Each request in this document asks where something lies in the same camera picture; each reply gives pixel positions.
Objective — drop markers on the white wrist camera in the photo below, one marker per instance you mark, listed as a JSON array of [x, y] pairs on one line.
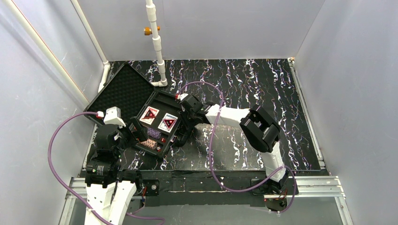
[[111, 116], [180, 97]]

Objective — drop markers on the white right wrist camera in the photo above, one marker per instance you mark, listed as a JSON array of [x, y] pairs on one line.
[[180, 97]]

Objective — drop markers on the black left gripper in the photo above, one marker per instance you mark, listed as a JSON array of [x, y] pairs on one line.
[[131, 131]]

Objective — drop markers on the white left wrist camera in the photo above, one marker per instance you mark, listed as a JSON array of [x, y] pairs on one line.
[[111, 116]]

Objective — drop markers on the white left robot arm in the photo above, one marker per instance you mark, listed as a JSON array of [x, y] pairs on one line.
[[109, 187]]

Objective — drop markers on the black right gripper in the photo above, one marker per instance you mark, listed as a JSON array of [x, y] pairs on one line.
[[187, 117]]

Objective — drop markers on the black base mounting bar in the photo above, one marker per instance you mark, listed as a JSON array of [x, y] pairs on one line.
[[162, 188]]

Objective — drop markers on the white PVC pipe stand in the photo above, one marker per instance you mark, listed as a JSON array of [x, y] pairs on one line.
[[151, 14]]

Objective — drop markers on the orange blue chip row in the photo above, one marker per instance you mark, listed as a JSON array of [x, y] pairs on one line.
[[149, 143]]

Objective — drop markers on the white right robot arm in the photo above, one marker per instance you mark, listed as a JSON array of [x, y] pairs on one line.
[[260, 129]]

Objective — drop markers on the blue playing card deck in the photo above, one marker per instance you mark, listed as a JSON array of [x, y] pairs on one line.
[[162, 126]]

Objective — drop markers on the orange valve knob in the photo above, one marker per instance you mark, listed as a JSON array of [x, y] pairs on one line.
[[147, 31]]

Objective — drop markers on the white corner pipe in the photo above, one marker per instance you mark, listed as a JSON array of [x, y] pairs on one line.
[[105, 62]]

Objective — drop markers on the black poker set case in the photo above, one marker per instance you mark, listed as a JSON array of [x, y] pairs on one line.
[[132, 93]]

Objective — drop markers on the red triangular button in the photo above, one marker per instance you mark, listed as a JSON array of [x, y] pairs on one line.
[[169, 122], [150, 113]]

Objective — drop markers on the red playing card deck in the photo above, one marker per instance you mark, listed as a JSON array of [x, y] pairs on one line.
[[149, 121]]

